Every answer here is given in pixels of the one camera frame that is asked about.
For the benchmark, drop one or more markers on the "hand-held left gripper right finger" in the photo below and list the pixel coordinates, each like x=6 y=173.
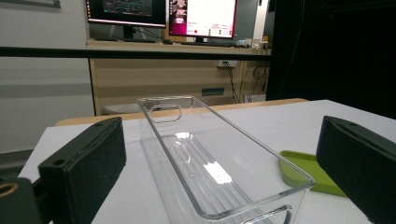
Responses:
x=361 y=168

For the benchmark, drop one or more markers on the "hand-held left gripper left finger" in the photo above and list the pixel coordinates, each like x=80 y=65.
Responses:
x=84 y=168

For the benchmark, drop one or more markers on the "green phone case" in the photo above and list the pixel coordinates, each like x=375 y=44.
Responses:
x=299 y=169

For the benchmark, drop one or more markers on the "clear plastic storage box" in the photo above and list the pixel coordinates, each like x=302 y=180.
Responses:
x=218 y=177

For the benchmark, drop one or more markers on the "wooden board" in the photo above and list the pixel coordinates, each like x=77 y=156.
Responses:
x=93 y=119

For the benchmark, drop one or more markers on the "white cabinet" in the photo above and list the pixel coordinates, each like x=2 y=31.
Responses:
x=43 y=77

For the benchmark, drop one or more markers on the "light wooden desk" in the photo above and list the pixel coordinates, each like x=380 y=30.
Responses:
x=155 y=77

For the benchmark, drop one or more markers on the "black curtain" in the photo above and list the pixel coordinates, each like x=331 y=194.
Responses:
x=336 y=49

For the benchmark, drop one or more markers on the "dark-screen computer monitor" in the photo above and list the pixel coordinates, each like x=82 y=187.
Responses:
x=124 y=12

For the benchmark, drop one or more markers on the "bright-screen computer monitor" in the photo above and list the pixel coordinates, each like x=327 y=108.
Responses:
x=205 y=15

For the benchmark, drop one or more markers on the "black horizontal frame bar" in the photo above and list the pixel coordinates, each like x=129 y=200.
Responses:
x=93 y=53

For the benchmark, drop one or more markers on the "white wall power outlet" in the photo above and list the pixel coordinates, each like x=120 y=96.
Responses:
x=226 y=63

